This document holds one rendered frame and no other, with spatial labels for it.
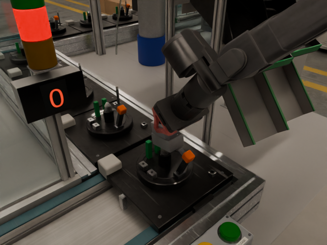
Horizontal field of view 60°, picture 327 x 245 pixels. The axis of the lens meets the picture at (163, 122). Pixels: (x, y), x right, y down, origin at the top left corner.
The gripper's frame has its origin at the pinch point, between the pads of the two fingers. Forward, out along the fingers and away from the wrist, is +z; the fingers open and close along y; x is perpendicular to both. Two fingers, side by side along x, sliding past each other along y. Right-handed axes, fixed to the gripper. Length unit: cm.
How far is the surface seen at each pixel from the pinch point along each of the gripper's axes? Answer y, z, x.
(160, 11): -60, 44, -59
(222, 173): -9.5, 4.0, 16.5
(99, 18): -44, 71, -81
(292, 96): -47.0, 2.1, 9.4
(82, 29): -42, 90, -90
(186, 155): 1.1, -2.4, 8.3
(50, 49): 17.8, -8.9, -19.2
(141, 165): 5.9, 8.8, 4.8
